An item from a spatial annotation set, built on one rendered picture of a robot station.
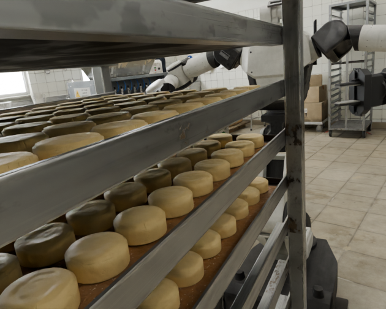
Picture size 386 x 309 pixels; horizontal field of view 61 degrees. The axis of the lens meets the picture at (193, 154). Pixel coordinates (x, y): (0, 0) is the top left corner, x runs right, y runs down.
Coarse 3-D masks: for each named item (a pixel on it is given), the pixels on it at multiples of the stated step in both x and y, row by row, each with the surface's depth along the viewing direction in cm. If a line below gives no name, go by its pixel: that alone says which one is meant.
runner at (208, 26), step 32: (0, 0) 14; (32, 0) 15; (64, 0) 17; (96, 0) 18; (128, 0) 21; (160, 0) 24; (0, 32) 15; (32, 32) 16; (64, 32) 17; (96, 32) 19; (128, 32) 21; (160, 32) 24; (192, 32) 28; (224, 32) 35; (256, 32) 44
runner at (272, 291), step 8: (288, 256) 68; (280, 264) 70; (288, 264) 67; (280, 272) 68; (288, 272) 68; (272, 280) 65; (280, 280) 62; (272, 288) 63; (280, 288) 62; (264, 296) 61; (272, 296) 57; (264, 304) 59; (272, 304) 57
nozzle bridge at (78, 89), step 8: (88, 80) 223; (112, 80) 229; (120, 80) 244; (128, 80) 250; (136, 80) 256; (144, 80) 262; (152, 80) 268; (72, 88) 236; (80, 88) 229; (88, 88) 223; (120, 88) 245; (144, 88) 263; (72, 96) 238; (80, 96) 232
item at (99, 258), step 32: (192, 160) 52; (224, 160) 47; (128, 192) 38; (160, 192) 37; (192, 192) 39; (64, 224) 31; (96, 224) 33; (128, 224) 30; (160, 224) 30; (0, 256) 26; (32, 256) 27; (64, 256) 26; (96, 256) 25; (128, 256) 27; (0, 288) 24; (32, 288) 22; (64, 288) 22; (96, 288) 24
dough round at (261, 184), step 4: (256, 180) 63; (260, 180) 63; (264, 180) 63; (252, 184) 61; (256, 184) 61; (260, 184) 61; (264, 184) 61; (260, 188) 61; (264, 188) 61; (260, 192) 61; (264, 192) 61
